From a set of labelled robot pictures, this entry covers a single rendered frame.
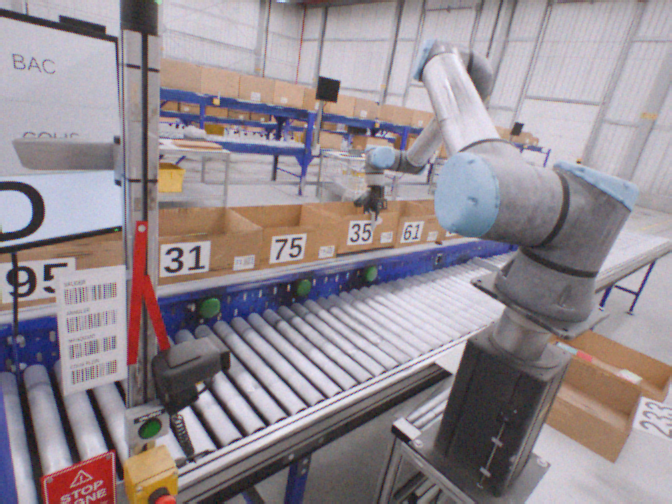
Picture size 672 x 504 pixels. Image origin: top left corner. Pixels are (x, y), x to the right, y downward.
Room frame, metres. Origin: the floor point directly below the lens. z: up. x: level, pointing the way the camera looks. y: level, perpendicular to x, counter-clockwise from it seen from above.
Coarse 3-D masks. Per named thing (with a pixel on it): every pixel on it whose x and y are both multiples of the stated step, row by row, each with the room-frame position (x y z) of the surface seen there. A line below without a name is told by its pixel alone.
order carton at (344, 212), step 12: (312, 204) 1.92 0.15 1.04; (324, 204) 1.97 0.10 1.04; (336, 204) 2.03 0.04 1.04; (348, 204) 2.09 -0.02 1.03; (336, 216) 1.68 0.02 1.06; (348, 216) 1.69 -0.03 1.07; (360, 216) 1.74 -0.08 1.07; (384, 216) 1.86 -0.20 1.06; (396, 216) 1.92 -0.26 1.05; (348, 228) 1.69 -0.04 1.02; (384, 228) 1.86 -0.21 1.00; (396, 228) 1.93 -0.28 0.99; (372, 240) 1.81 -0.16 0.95
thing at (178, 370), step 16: (208, 336) 0.61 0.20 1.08; (160, 352) 0.55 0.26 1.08; (176, 352) 0.55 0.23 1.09; (192, 352) 0.55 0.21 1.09; (208, 352) 0.56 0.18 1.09; (224, 352) 0.57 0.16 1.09; (160, 368) 0.52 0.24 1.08; (176, 368) 0.52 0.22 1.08; (192, 368) 0.53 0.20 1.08; (208, 368) 0.55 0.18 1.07; (224, 368) 0.57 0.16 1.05; (160, 384) 0.51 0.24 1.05; (176, 384) 0.51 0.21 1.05; (192, 384) 0.53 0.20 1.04; (176, 400) 0.53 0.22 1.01; (192, 400) 0.54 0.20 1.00
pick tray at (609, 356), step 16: (592, 336) 1.42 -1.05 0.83; (592, 352) 1.41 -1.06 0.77; (608, 352) 1.38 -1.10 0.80; (624, 352) 1.35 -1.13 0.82; (640, 352) 1.32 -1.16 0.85; (608, 368) 1.32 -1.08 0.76; (624, 368) 1.33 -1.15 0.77; (640, 368) 1.30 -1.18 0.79; (656, 368) 1.28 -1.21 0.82; (640, 384) 1.25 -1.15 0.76; (656, 384) 1.26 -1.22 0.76; (656, 400) 1.05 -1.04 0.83
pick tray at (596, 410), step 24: (576, 360) 1.18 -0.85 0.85; (576, 384) 1.16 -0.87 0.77; (600, 384) 1.12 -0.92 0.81; (624, 384) 1.09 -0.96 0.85; (552, 408) 0.96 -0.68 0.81; (576, 408) 0.92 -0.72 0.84; (600, 408) 1.07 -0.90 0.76; (624, 408) 1.07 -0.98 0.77; (576, 432) 0.91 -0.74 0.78; (600, 432) 0.88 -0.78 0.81; (624, 432) 0.85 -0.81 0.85
